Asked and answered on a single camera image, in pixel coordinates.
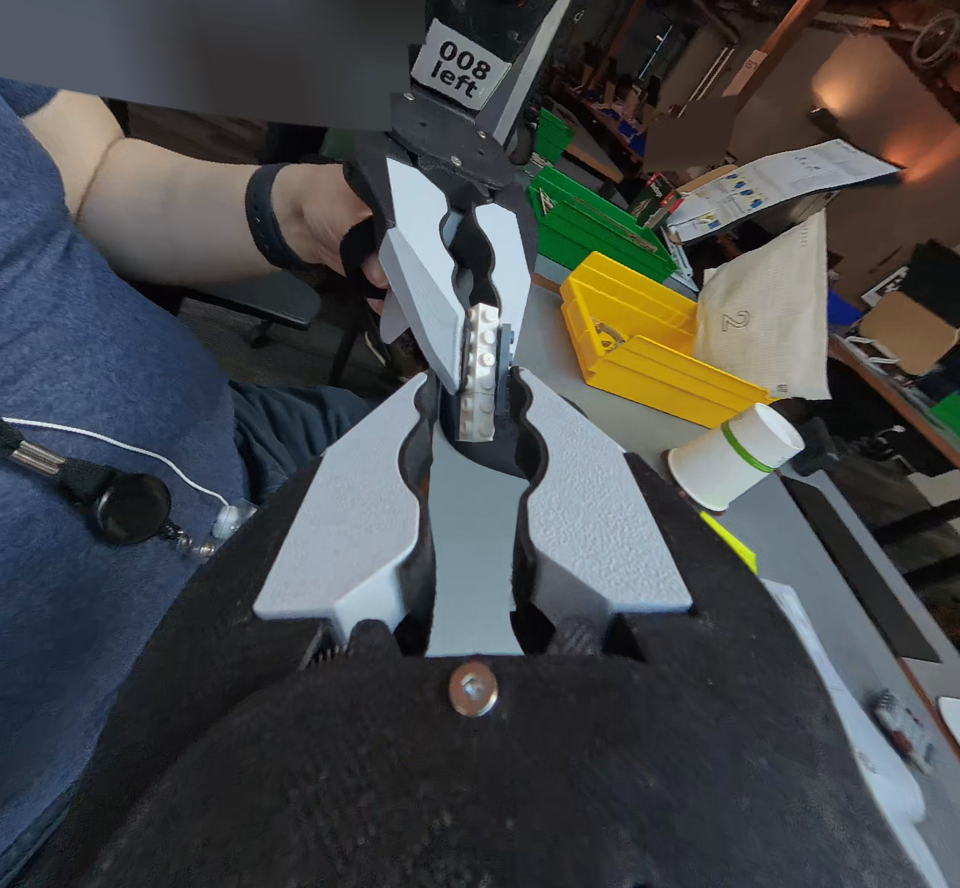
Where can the grey lego brick assembly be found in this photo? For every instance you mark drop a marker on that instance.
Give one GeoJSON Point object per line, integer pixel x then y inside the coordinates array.
{"type": "Point", "coordinates": [480, 370]}

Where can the person's dark trouser leg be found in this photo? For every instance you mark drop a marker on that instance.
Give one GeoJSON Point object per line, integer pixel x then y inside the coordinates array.
{"type": "Point", "coordinates": [292, 430]}

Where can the person's left forearm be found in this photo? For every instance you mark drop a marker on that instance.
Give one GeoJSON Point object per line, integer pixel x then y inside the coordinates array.
{"type": "Point", "coordinates": [165, 213]}

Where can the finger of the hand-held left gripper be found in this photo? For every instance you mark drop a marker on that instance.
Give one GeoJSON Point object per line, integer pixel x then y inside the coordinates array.
{"type": "Point", "coordinates": [510, 258]}
{"type": "Point", "coordinates": [416, 258]}

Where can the person's left hand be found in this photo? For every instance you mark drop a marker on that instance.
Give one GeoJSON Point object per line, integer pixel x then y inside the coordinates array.
{"type": "Point", "coordinates": [319, 220]}

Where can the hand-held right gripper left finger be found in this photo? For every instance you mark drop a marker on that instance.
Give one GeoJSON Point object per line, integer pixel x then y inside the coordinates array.
{"type": "Point", "coordinates": [337, 513]}

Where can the small green plastic bin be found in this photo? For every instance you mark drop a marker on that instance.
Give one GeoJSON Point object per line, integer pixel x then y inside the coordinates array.
{"type": "Point", "coordinates": [553, 134]}

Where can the lego instruction booklet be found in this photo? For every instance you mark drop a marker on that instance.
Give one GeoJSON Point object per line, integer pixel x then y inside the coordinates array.
{"type": "Point", "coordinates": [795, 175]}

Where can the black badge reel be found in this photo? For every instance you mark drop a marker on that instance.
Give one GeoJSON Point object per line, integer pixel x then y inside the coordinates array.
{"type": "Point", "coordinates": [131, 505]}

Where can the white paper bag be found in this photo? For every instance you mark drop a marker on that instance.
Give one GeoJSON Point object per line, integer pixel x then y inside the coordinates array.
{"type": "Point", "coordinates": [772, 303]}

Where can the black wristband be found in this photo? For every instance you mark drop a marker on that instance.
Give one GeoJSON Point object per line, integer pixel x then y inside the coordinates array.
{"type": "Point", "coordinates": [266, 217]}

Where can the dark green cardboard box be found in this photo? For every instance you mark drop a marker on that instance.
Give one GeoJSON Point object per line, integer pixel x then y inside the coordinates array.
{"type": "Point", "coordinates": [654, 199]}

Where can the white paper cup green stripe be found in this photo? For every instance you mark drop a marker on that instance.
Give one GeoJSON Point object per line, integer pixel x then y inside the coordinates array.
{"type": "Point", "coordinates": [731, 457]}

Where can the person's blue shirt torso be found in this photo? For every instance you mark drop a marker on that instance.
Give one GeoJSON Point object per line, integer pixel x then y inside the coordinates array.
{"type": "Point", "coordinates": [75, 348]}

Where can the large green plastic bin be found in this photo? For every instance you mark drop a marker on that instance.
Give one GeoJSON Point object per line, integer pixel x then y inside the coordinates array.
{"type": "Point", "coordinates": [592, 228]}

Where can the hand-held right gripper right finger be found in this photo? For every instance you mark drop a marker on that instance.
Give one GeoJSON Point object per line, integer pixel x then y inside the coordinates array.
{"type": "Point", "coordinates": [600, 513]}

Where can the yellow plastic bin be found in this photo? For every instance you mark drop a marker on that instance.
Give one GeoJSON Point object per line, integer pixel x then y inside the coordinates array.
{"type": "Point", "coordinates": [660, 363]}

